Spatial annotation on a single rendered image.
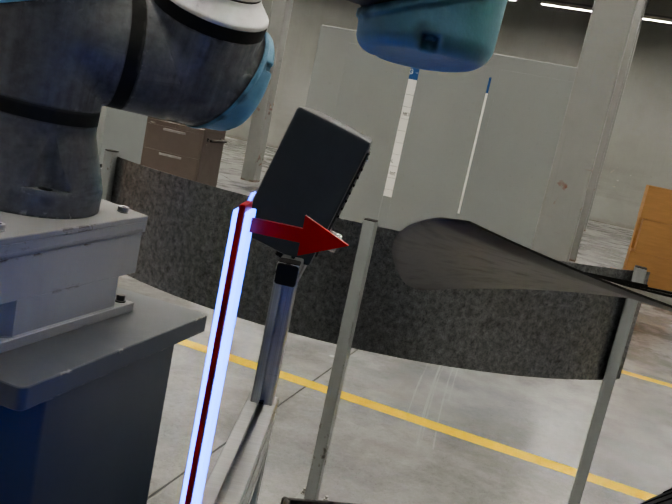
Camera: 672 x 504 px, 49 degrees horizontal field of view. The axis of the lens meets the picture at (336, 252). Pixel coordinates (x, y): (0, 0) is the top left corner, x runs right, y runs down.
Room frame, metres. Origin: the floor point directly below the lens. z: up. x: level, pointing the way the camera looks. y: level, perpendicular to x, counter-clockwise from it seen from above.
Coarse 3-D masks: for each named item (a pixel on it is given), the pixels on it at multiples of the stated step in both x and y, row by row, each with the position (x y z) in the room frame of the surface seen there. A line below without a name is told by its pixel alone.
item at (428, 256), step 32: (416, 224) 0.37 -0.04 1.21; (448, 224) 0.33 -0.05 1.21; (416, 256) 0.45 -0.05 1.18; (448, 256) 0.43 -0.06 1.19; (480, 256) 0.39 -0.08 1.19; (512, 256) 0.35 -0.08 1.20; (544, 256) 0.33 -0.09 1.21; (416, 288) 0.54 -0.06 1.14; (448, 288) 0.53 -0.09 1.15; (480, 288) 0.53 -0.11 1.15; (512, 288) 0.52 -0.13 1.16; (544, 288) 0.50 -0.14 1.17; (576, 288) 0.46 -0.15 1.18; (608, 288) 0.35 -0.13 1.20; (640, 288) 0.41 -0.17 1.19
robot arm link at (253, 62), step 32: (160, 0) 0.72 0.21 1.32; (192, 0) 0.71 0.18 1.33; (224, 0) 0.72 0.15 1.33; (256, 0) 0.74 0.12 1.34; (160, 32) 0.71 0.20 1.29; (192, 32) 0.71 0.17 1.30; (224, 32) 0.72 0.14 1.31; (256, 32) 0.74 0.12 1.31; (160, 64) 0.71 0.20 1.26; (192, 64) 0.72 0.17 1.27; (224, 64) 0.73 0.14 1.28; (256, 64) 0.76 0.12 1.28; (160, 96) 0.73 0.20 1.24; (192, 96) 0.74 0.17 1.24; (224, 96) 0.75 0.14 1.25; (256, 96) 0.76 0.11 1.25; (224, 128) 0.79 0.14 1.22
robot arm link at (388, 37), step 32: (352, 0) 0.39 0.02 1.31; (384, 0) 0.38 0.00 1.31; (416, 0) 0.37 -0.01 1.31; (448, 0) 0.37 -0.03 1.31; (480, 0) 0.38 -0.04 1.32; (384, 32) 0.38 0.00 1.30; (416, 32) 0.37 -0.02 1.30; (448, 32) 0.37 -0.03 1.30; (480, 32) 0.38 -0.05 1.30; (416, 64) 0.42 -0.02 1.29; (448, 64) 0.40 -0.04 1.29; (480, 64) 0.40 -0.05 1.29
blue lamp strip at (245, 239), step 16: (240, 240) 0.41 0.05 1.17; (240, 256) 0.41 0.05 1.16; (240, 272) 0.42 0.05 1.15; (240, 288) 0.43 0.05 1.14; (224, 336) 0.41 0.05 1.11; (224, 352) 0.41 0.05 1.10; (224, 368) 0.43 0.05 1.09; (208, 416) 0.41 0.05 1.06; (208, 432) 0.41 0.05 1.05; (208, 448) 0.42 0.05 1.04
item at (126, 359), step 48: (96, 336) 0.68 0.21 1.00; (144, 336) 0.71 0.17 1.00; (192, 336) 0.80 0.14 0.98; (0, 384) 0.54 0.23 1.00; (48, 384) 0.56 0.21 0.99; (96, 384) 0.65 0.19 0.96; (144, 384) 0.74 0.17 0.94; (0, 432) 0.57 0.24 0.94; (48, 432) 0.59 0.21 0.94; (96, 432) 0.66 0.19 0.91; (144, 432) 0.75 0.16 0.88; (0, 480) 0.57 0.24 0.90; (48, 480) 0.60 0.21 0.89; (96, 480) 0.68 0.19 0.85; (144, 480) 0.77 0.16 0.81
